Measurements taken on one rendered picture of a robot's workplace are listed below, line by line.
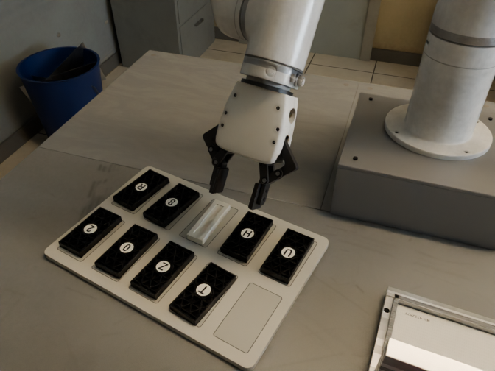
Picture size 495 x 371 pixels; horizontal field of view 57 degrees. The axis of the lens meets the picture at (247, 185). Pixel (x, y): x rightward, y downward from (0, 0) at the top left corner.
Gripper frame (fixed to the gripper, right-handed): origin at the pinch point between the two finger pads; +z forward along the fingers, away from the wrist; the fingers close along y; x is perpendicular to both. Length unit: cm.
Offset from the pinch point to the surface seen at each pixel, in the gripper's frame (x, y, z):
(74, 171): -9.3, 40.4, 11.3
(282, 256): -8.3, -7.1, 9.5
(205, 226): -7.9, 7.4, 9.9
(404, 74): -276, 28, -54
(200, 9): -221, 166, -58
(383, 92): -63, -3, -23
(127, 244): 0.8, 16.0, 15.3
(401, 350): 17.8, -27.8, 4.0
